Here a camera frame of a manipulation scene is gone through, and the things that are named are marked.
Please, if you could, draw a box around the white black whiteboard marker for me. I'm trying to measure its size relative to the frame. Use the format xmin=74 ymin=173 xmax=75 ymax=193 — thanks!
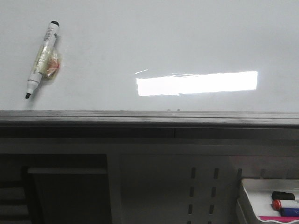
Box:
xmin=25 ymin=21 xmax=60 ymax=99

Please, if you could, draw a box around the grey whiteboard tray ledge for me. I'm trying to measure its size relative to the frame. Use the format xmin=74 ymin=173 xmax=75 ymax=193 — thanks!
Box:
xmin=0 ymin=111 xmax=299 ymax=139

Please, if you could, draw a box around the white perforated panel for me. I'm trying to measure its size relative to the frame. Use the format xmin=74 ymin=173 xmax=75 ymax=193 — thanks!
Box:
xmin=121 ymin=154 xmax=299 ymax=224

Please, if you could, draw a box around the white storage tray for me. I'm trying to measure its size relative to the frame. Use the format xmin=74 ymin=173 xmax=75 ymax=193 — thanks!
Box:
xmin=236 ymin=179 xmax=299 ymax=224

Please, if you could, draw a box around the black marker in tray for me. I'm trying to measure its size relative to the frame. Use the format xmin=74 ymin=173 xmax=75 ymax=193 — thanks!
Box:
xmin=271 ymin=191 xmax=295 ymax=201

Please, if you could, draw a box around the red capped marker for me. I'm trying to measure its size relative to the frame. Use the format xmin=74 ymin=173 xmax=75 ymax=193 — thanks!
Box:
xmin=272 ymin=199 xmax=299 ymax=210

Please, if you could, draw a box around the blue marker in tray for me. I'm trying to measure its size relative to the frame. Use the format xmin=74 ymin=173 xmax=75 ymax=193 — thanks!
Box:
xmin=280 ymin=208 xmax=299 ymax=217

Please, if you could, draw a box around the pink item in tray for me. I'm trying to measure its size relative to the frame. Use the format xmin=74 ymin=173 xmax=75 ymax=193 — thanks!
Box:
xmin=259 ymin=216 xmax=299 ymax=223

